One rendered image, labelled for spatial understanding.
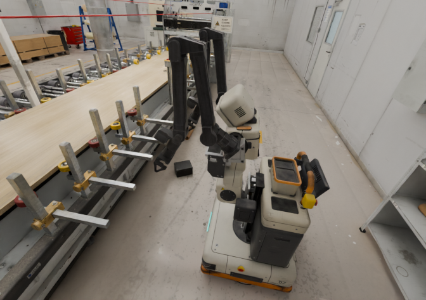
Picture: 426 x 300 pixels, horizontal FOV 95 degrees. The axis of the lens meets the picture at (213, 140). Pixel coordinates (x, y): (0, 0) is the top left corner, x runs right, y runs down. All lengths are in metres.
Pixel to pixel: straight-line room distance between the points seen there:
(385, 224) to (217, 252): 1.64
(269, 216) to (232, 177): 0.29
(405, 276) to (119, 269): 2.16
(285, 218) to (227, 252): 0.59
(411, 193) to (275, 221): 1.38
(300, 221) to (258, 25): 10.84
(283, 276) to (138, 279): 1.05
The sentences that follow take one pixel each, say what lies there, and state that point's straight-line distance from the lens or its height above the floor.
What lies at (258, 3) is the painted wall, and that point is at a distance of 11.55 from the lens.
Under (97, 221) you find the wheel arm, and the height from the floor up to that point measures 0.83.
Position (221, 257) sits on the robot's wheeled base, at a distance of 1.59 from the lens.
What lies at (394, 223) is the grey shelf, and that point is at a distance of 2.57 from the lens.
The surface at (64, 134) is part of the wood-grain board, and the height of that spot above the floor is 0.90.
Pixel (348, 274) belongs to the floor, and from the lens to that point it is 2.20.
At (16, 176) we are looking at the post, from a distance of 1.13.
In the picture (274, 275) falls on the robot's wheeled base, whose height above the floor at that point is 0.25.
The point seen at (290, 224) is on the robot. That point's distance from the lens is 1.22.
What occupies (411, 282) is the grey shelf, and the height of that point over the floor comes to 0.14.
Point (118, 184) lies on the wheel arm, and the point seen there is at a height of 0.82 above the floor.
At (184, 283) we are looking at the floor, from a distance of 1.82.
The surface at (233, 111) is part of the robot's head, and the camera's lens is 0.95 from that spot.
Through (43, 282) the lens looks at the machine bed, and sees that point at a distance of 1.93.
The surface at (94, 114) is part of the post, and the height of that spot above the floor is 1.15.
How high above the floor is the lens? 1.71
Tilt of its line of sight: 34 degrees down
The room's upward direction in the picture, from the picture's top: 4 degrees clockwise
